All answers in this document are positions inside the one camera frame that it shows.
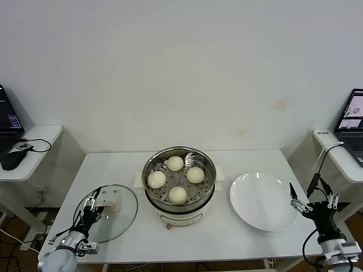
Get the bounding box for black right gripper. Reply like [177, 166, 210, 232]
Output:
[289, 180, 346, 244]

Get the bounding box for grey laptop image windows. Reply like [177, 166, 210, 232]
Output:
[333, 88, 363, 168]

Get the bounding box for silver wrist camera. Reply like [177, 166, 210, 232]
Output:
[75, 240, 99, 257]
[323, 242, 362, 263]

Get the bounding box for black cable with adapter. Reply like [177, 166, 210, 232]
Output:
[306, 143, 345, 199]

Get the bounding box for black laptop dark screen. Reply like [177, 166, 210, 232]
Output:
[0, 84, 26, 160]

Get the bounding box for steel steamer pot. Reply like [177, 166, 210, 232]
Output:
[133, 163, 225, 230]

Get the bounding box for perforated stainless steamer basket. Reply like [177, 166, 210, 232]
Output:
[142, 146, 216, 213]

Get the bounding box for white steamed baozi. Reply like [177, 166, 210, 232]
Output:
[186, 167, 206, 184]
[168, 186, 188, 206]
[147, 171, 167, 190]
[167, 156, 184, 172]

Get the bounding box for white side desk rounded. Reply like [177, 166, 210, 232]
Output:
[0, 124, 65, 244]

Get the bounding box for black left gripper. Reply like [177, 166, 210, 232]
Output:
[77, 186, 105, 233]

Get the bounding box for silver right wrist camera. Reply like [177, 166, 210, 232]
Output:
[323, 242, 362, 263]

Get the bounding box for white flat cable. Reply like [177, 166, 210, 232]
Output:
[311, 142, 345, 172]

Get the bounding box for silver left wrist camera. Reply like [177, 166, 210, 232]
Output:
[75, 240, 99, 257]

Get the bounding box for black computer mouse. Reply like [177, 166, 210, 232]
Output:
[1, 150, 29, 171]

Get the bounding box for white side desk labelled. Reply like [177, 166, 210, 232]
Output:
[313, 129, 363, 246]

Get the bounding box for glass lid cream handle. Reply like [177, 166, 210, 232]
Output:
[73, 184, 139, 243]

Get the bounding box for white round plate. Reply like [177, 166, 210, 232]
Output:
[229, 172, 299, 232]

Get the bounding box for black usb cable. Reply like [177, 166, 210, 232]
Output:
[16, 137, 53, 153]

